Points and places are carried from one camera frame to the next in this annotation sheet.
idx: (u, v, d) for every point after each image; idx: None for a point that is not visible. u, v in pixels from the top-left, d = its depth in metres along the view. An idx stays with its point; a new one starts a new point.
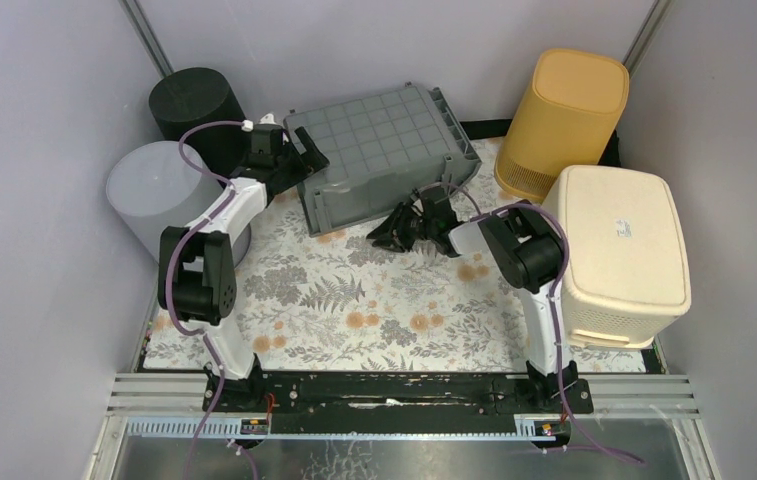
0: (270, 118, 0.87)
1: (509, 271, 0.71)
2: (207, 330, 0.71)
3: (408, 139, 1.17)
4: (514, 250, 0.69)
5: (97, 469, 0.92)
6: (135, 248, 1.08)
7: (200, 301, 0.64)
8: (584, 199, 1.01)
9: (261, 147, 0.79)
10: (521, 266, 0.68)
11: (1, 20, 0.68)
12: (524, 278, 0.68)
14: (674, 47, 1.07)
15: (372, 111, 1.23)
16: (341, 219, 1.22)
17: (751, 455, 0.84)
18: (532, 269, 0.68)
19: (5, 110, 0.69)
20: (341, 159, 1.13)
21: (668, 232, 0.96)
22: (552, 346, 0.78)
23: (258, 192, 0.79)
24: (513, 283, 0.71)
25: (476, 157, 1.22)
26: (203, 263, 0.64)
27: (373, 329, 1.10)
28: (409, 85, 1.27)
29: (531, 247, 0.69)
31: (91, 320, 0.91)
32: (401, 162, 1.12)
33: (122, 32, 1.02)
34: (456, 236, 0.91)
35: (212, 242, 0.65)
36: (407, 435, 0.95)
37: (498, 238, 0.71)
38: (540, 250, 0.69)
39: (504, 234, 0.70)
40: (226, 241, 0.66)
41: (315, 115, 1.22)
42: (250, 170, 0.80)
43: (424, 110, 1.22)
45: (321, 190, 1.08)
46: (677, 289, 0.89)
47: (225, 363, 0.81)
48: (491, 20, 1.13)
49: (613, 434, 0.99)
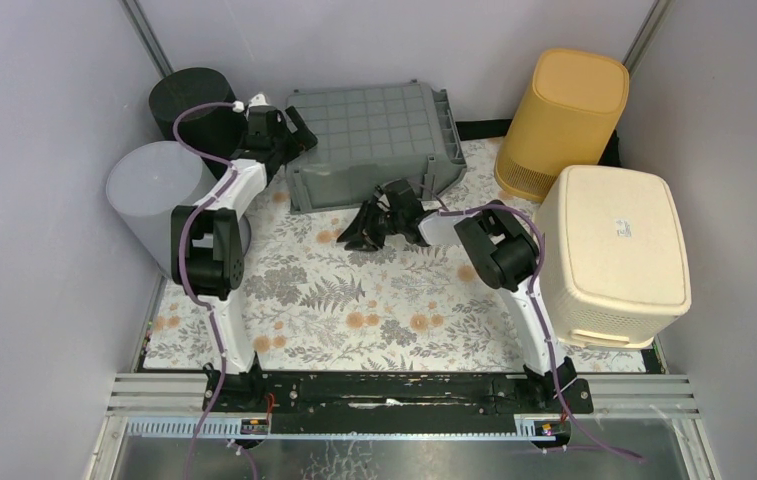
0: (261, 97, 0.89)
1: (486, 272, 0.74)
2: (215, 304, 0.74)
3: (396, 134, 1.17)
4: (489, 253, 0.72)
5: (97, 469, 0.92)
6: (136, 248, 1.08)
7: (214, 275, 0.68)
8: (585, 197, 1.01)
9: (258, 129, 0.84)
10: (496, 269, 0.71)
11: (0, 21, 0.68)
12: (500, 279, 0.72)
14: (674, 47, 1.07)
15: (371, 104, 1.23)
16: (321, 201, 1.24)
17: (751, 457, 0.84)
18: (506, 270, 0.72)
19: (6, 111, 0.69)
20: (328, 142, 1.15)
21: (668, 232, 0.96)
22: (543, 343, 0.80)
23: (258, 171, 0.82)
24: (491, 283, 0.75)
25: (463, 163, 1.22)
26: (214, 237, 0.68)
27: (373, 329, 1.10)
28: (415, 83, 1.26)
29: (505, 250, 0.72)
31: (91, 321, 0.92)
32: (383, 154, 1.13)
33: (122, 32, 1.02)
34: (426, 225, 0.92)
35: (220, 220, 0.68)
36: (407, 435, 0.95)
37: (473, 242, 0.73)
38: (513, 251, 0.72)
39: (479, 239, 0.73)
40: (234, 217, 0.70)
41: (316, 97, 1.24)
42: (249, 151, 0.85)
43: (420, 106, 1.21)
45: (301, 169, 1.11)
46: (677, 290, 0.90)
47: (227, 352, 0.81)
48: (491, 20, 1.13)
49: (613, 434, 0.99)
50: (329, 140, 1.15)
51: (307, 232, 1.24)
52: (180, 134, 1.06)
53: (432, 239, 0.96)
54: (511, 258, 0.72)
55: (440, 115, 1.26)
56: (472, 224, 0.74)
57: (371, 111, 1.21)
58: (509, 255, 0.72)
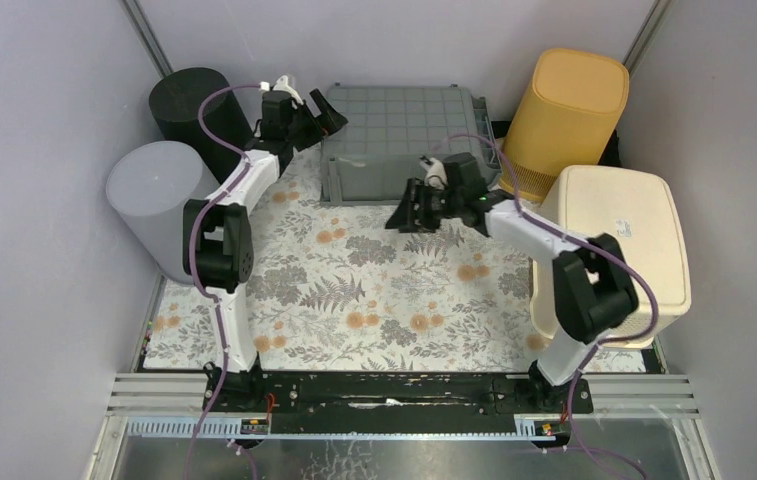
0: (284, 80, 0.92)
1: (570, 319, 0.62)
2: (222, 296, 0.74)
3: (434, 133, 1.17)
4: (587, 305, 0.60)
5: (97, 469, 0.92)
6: (135, 248, 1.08)
7: (223, 268, 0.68)
8: (585, 198, 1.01)
9: (271, 119, 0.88)
10: (590, 322, 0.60)
11: (1, 23, 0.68)
12: (586, 334, 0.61)
14: (674, 48, 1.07)
15: (409, 103, 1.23)
16: (351, 194, 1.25)
17: (751, 457, 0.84)
18: (599, 327, 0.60)
19: (6, 112, 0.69)
20: (366, 134, 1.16)
21: (667, 232, 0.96)
22: (575, 371, 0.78)
23: (269, 164, 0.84)
24: (569, 331, 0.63)
25: (499, 168, 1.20)
26: (224, 232, 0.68)
27: (373, 328, 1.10)
28: (455, 87, 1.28)
29: (603, 303, 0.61)
31: (92, 321, 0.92)
32: (420, 150, 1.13)
33: (122, 32, 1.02)
34: (494, 224, 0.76)
35: (230, 215, 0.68)
36: (407, 435, 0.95)
37: (575, 285, 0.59)
38: (612, 309, 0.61)
39: (583, 286, 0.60)
40: (244, 212, 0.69)
41: (359, 91, 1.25)
42: (264, 142, 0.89)
43: (459, 109, 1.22)
45: (336, 157, 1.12)
46: (678, 290, 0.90)
47: (231, 347, 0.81)
48: (490, 21, 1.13)
49: (613, 435, 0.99)
50: (365, 133, 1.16)
51: (307, 232, 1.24)
52: (180, 134, 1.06)
53: (495, 233, 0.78)
54: (608, 314, 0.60)
55: (478, 121, 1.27)
56: (580, 265, 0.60)
57: (387, 111, 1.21)
58: (607, 311, 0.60)
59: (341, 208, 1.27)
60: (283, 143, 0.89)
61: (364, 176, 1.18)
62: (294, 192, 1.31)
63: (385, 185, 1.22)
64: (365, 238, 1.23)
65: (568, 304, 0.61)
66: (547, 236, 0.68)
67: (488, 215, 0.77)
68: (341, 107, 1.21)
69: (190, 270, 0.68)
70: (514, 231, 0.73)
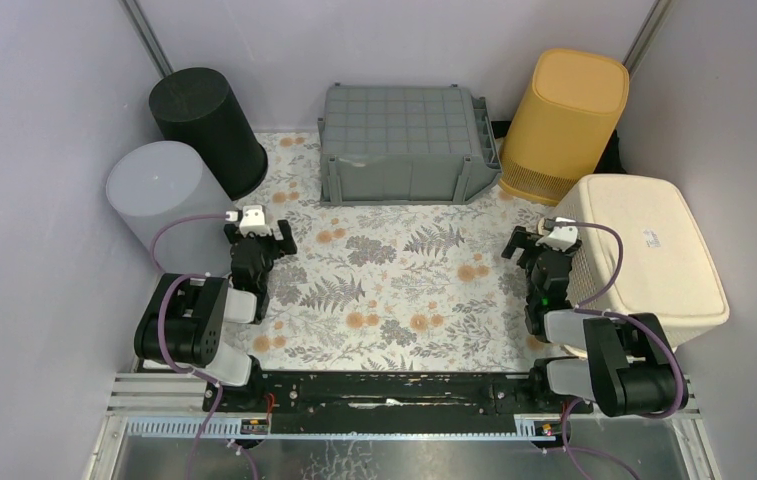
0: (256, 213, 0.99)
1: (604, 393, 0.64)
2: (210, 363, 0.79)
3: (434, 133, 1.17)
4: (616, 369, 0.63)
5: (98, 469, 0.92)
6: (135, 246, 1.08)
7: (191, 326, 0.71)
8: (623, 197, 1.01)
9: (243, 274, 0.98)
10: (619, 392, 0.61)
11: (1, 24, 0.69)
12: (613, 407, 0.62)
14: (675, 47, 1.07)
15: (409, 105, 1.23)
16: (350, 194, 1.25)
17: (752, 459, 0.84)
18: (632, 402, 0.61)
19: (7, 114, 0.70)
20: (365, 136, 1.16)
21: (691, 238, 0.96)
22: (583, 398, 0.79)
23: (248, 304, 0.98)
24: (603, 407, 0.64)
25: (499, 167, 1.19)
26: (204, 297, 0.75)
27: (373, 329, 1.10)
28: (455, 87, 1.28)
29: (638, 377, 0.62)
31: (92, 319, 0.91)
32: (420, 150, 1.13)
33: (122, 33, 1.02)
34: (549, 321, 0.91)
35: (213, 284, 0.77)
36: (407, 435, 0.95)
37: (604, 350, 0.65)
38: (648, 383, 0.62)
39: (610, 350, 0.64)
40: (224, 283, 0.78)
41: (358, 92, 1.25)
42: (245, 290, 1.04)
43: (459, 109, 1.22)
45: (336, 157, 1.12)
46: (714, 297, 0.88)
47: (223, 378, 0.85)
48: (491, 20, 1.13)
49: (613, 435, 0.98)
50: (364, 133, 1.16)
51: (307, 232, 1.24)
52: (181, 134, 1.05)
53: (550, 336, 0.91)
54: (642, 390, 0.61)
55: (478, 121, 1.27)
56: (608, 332, 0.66)
57: (388, 113, 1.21)
58: (642, 388, 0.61)
59: (341, 208, 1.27)
60: (257, 296, 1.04)
61: (365, 176, 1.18)
62: (294, 192, 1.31)
63: (385, 185, 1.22)
64: (364, 237, 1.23)
65: (596, 366, 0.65)
66: (588, 317, 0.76)
67: (550, 316, 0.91)
68: (342, 107, 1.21)
69: (153, 336, 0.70)
70: (572, 321, 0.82)
